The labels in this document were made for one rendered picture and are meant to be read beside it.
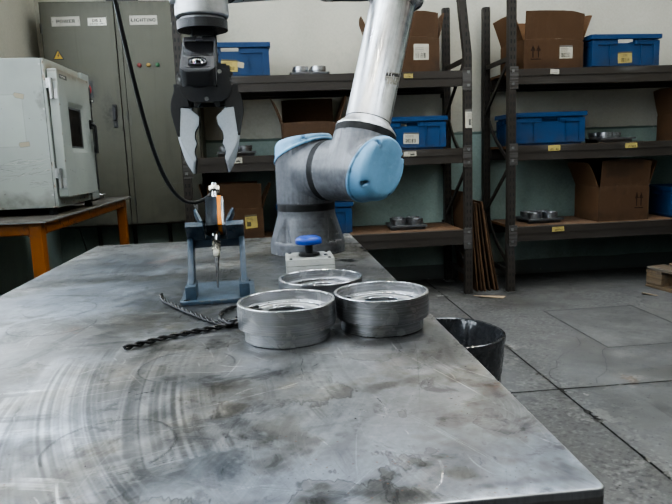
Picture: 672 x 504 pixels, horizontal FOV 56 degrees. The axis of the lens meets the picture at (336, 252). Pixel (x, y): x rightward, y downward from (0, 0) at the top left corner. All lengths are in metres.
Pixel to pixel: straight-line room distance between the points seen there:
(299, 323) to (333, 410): 0.16
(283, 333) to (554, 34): 4.16
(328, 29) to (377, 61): 3.63
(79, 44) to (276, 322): 4.16
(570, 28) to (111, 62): 3.08
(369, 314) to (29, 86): 2.43
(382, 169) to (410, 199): 3.71
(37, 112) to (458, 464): 2.66
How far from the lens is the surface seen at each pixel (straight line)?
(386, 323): 0.66
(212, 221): 0.90
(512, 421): 0.48
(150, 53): 4.59
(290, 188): 1.22
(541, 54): 4.61
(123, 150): 4.58
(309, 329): 0.64
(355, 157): 1.11
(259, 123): 4.72
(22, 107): 2.95
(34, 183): 2.94
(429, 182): 4.86
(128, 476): 0.43
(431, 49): 4.37
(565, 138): 4.67
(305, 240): 0.92
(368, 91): 1.18
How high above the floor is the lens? 0.99
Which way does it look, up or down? 9 degrees down
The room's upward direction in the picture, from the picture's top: 2 degrees counter-clockwise
